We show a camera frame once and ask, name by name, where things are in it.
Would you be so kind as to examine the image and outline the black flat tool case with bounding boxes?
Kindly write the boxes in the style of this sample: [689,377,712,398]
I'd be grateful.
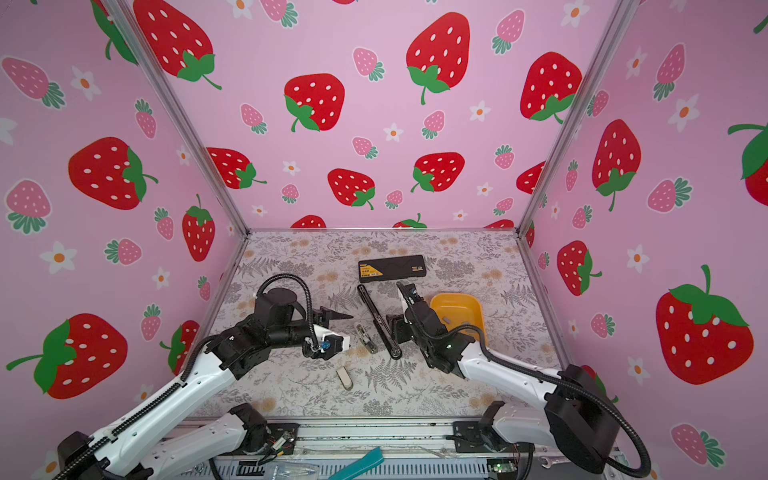
[358,255,427,284]

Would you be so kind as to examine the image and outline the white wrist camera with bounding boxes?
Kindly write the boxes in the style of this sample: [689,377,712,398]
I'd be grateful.
[315,333,351,360]
[396,281,424,316]

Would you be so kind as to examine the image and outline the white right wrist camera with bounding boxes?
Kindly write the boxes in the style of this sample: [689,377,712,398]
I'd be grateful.
[396,281,424,316]

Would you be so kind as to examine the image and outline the yellow plastic tray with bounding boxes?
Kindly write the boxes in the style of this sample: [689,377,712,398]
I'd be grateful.
[430,293,485,336]

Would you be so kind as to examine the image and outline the teal plastic tool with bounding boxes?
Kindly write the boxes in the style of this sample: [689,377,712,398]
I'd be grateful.
[329,448,384,480]

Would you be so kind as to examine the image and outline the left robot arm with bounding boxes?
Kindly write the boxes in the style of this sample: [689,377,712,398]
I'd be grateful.
[57,288,351,479]

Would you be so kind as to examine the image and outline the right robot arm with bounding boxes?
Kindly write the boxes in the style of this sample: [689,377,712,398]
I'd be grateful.
[377,302,620,474]

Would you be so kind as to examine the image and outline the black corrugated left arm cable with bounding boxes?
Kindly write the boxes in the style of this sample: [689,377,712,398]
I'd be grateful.
[254,273,319,352]

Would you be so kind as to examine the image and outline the beige staple box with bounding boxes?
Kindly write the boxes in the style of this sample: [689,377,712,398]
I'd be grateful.
[355,323,378,355]
[336,367,354,391]

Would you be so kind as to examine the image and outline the grey slotted cable duct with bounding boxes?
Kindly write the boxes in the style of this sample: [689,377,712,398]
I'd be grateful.
[179,458,541,480]

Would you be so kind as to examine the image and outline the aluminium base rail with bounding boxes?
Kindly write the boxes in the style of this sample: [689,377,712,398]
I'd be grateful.
[167,418,613,460]

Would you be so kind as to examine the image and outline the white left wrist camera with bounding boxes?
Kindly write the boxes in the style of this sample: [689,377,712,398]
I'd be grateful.
[315,333,351,360]

